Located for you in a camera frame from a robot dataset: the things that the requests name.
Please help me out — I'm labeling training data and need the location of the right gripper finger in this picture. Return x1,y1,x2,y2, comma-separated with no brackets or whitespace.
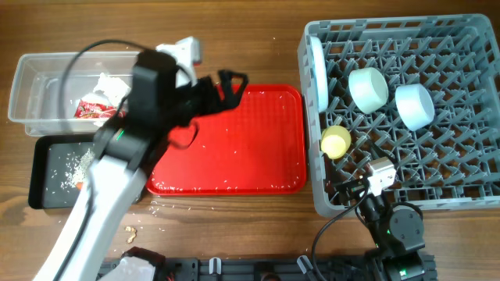
370,141,396,162
323,153,340,187

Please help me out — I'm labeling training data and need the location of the yellow cup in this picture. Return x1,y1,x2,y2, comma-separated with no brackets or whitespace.
320,126,352,160

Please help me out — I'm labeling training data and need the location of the light blue small bowl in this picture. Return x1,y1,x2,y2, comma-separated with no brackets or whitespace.
395,84,435,131

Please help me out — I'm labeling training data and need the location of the mint green bowl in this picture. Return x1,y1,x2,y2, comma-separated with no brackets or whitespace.
348,67,388,114

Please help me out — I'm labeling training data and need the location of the white tissue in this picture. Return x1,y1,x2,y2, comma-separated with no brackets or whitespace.
92,73,130,126

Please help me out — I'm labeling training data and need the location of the light blue plate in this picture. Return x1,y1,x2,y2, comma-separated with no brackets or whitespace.
310,37,329,112

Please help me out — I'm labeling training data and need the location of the red snack wrapper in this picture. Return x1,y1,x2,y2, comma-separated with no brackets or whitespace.
73,100,124,119

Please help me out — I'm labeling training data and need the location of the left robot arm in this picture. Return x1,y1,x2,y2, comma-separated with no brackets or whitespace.
35,49,248,280

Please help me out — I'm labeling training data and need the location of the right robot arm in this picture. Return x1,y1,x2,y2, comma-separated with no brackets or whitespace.
311,140,438,280

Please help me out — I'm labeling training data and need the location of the grey dishwasher rack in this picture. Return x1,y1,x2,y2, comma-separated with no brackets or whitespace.
297,14,499,217

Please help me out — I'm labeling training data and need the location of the red serving tray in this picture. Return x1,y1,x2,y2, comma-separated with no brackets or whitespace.
146,84,307,197

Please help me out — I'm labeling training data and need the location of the clear plastic bin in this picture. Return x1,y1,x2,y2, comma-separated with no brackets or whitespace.
8,52,137,137

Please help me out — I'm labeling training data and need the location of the spilled rice pile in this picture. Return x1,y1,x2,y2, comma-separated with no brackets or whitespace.
60,148,95,191

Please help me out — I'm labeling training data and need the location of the food scrap on table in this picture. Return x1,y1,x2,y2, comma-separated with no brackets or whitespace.
124,226,137,244

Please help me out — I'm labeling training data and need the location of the black tray bin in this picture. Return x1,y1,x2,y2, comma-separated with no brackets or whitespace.
28,134,93,209

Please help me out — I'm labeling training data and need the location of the right black cable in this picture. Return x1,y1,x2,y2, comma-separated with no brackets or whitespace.
311,187,372,281

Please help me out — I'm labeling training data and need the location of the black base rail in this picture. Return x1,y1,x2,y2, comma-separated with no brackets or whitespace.
97,247,437,281

